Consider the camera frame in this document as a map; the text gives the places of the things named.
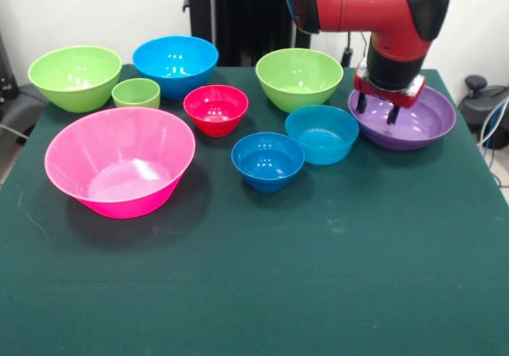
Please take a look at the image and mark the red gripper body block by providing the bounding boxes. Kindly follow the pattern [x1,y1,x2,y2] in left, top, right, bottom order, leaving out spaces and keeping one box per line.
[353,76,427,109]

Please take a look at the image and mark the purple shallow bowl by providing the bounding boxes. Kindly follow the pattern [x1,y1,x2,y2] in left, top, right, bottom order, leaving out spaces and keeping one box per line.
[348,85,457,152]

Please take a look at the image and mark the turquoise bowl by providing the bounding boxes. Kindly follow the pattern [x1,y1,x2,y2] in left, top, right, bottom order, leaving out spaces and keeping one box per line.
[285,104,360,166]

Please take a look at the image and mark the lime green large bowl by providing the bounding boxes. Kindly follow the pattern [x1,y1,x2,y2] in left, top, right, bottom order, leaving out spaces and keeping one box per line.
[254,48,344,115]
[27,44,123,114]

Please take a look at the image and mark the black stand base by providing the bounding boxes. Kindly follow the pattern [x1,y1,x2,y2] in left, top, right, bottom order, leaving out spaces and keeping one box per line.
[0,33,49,134]
[457,75,509,150]

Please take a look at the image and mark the dark blue small bowl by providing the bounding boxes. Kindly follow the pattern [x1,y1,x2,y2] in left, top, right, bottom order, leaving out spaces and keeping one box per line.
[231,132,306,194]

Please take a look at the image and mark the red small bowl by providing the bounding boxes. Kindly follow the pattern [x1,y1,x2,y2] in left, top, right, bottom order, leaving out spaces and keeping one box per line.
[183,84,250,138]

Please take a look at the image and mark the blue large bowl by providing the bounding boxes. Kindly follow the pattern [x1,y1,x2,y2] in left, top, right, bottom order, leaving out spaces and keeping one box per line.
[132,35,220,101]

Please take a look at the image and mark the dark green table cloth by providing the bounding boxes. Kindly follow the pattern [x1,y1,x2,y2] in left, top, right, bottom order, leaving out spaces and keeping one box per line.
[0,64,509,356]

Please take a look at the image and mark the lime green small cup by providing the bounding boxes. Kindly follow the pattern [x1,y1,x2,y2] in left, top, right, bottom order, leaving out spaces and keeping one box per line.
[111,78,161,110]

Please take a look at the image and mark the pink large bowl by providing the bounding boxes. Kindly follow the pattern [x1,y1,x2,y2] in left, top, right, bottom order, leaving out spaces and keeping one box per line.
[44,106,196,219]

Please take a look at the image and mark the black cable with plug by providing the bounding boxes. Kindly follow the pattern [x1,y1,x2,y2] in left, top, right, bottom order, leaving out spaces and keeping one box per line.
[340,32,356,68]

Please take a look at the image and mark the tangled floor cables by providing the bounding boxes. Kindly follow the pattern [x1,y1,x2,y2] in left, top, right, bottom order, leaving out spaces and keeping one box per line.
[480,97,509,190]

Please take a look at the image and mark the grey cable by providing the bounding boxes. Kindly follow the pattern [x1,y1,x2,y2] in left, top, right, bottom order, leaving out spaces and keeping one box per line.
[0,123,29,141]

